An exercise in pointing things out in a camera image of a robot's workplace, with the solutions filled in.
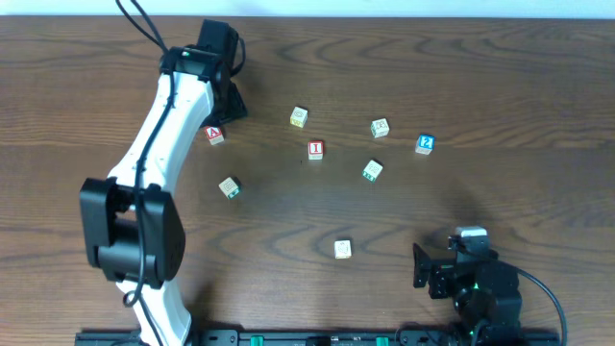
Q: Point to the green block left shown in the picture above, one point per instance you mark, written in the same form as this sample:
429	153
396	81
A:
230	187

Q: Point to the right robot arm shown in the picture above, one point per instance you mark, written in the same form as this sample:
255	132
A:
484	292

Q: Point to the red letter I block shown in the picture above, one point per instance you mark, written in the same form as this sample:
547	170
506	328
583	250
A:
315	150

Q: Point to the red letter A block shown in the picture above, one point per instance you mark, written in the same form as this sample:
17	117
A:
214	135

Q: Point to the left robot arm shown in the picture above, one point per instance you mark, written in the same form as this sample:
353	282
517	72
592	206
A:
133	231

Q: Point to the yellow-edged wooden block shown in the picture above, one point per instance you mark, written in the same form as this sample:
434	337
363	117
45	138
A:
298	117

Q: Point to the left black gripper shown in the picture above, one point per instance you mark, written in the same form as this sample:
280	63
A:
233	107

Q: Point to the blue number 2 block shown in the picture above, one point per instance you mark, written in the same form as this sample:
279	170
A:
424	144

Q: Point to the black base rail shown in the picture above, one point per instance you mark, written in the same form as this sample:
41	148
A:
236	338

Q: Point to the green block centre right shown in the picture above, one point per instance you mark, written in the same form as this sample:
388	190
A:
372	171

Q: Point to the plain wooden block front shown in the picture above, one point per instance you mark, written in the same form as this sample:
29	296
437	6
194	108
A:
342	249

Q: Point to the green picture block upper right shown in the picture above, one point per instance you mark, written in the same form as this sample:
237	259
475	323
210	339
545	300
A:
379	128

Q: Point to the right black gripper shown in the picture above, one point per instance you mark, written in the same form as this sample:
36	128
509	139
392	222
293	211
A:
433	268

